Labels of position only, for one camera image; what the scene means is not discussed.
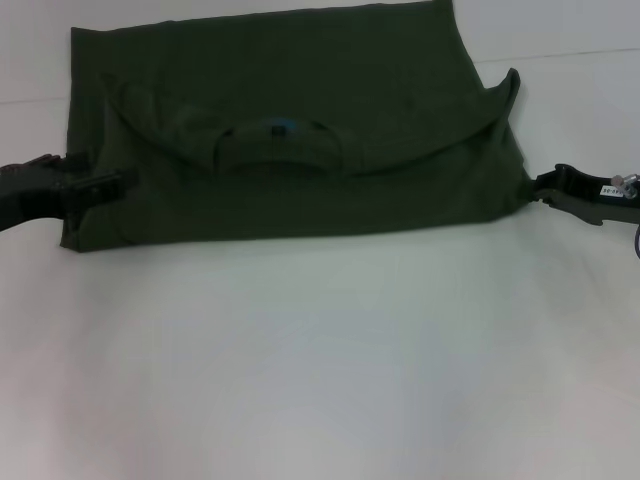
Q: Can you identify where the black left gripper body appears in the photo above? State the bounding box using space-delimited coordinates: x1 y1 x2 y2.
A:
0 157 77 235

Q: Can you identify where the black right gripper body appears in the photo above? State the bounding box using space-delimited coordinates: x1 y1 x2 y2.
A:
552 162 640 232

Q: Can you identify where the dark green FREE t-shirt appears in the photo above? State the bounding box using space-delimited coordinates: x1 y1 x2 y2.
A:
58 0 542 252

